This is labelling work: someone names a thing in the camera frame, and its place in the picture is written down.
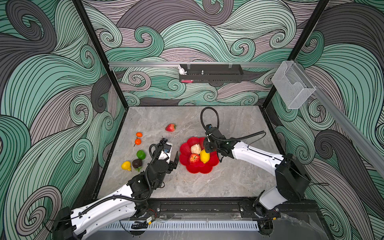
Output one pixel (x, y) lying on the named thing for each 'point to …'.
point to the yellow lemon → (204, 156)
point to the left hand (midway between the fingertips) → (169, 149)
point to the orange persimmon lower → (138, 141)
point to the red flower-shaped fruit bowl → (198, 167)
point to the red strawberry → (171, 127)
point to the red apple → (194, 158)
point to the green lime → (141, 154)
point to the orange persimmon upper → (139, 134)
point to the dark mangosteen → (137, 163)
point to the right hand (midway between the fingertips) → (205, 144)
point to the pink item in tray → (186, 81)
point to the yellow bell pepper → (126, 165)
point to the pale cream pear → (196, 149)
